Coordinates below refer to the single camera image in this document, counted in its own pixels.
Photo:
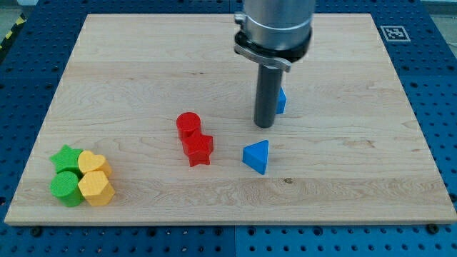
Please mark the blue triangle block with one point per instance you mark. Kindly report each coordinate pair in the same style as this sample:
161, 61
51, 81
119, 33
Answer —
256, 156

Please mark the blue cube block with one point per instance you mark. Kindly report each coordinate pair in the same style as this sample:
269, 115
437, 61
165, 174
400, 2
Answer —
281, 102

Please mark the red star block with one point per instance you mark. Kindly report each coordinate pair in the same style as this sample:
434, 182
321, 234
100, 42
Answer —
198, 148

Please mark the red cylinder block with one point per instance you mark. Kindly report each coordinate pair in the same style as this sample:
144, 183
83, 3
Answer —
187, 123

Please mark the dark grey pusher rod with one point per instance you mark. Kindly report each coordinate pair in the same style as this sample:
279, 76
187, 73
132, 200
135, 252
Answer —
267, 93

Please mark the wooden board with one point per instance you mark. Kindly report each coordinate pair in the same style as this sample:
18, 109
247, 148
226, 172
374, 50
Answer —
348, 149

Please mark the yellow heart block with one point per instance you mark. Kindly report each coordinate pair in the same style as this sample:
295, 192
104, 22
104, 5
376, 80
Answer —
88, 162

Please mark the yellow hexagon block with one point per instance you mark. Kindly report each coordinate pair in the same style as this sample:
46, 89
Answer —
96, 188

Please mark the green star block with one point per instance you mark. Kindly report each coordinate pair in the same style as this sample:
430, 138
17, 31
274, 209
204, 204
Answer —
67, 160

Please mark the green cylinder block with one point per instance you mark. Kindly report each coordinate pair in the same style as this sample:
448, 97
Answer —
65, 187

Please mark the white fiducial marker tag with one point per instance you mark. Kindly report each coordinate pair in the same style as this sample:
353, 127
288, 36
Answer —
395, 33

